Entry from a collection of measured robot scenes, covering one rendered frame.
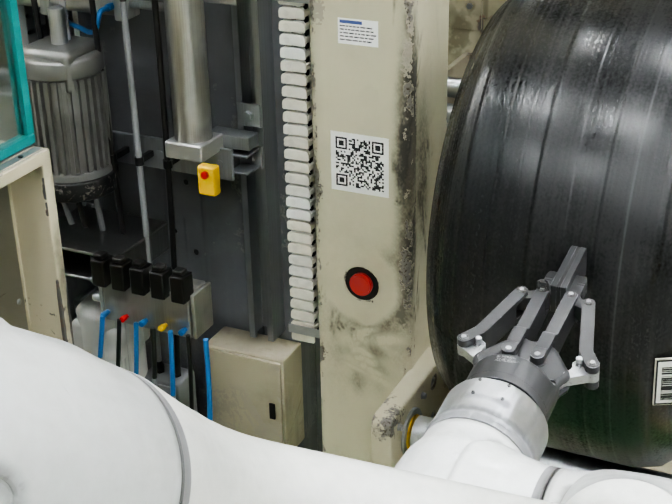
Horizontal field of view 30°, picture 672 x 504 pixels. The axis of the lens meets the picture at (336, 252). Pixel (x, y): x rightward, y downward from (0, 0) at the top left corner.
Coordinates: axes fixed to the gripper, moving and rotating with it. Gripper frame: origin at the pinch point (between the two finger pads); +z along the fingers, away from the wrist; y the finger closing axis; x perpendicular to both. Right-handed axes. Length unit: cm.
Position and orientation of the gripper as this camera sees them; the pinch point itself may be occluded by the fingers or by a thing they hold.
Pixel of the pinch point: (568, 279)
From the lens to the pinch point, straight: 119.5
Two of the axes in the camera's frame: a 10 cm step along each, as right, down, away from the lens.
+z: 4.2, -5.3, 7.3
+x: 0.9, 8.3, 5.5
